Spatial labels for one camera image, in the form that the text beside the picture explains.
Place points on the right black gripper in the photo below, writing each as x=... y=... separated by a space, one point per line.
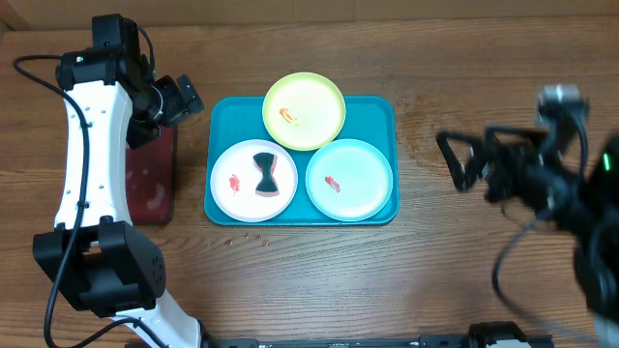
x=479 y=151

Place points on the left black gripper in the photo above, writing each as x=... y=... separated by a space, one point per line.
x=181 y=104

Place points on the white plate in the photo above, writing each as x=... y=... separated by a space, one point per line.
x=234 y=178

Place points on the green and orange sponge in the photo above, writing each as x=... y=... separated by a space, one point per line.
x=266 y=164

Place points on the yellow-green plate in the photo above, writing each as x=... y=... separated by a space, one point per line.
x=304 y=111

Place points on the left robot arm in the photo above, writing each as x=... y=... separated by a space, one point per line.
x=97 y=261

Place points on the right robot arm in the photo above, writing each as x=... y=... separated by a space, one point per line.
x=585 y=207

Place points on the teal plastic serving tray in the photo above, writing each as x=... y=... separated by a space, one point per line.
x=239 y=118

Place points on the black red-lined water tray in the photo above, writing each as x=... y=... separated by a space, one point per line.
x=150 y=180

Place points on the light blue plate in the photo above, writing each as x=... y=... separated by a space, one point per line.
x=349 y=180

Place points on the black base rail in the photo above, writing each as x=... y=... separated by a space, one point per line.
x=487 y=334

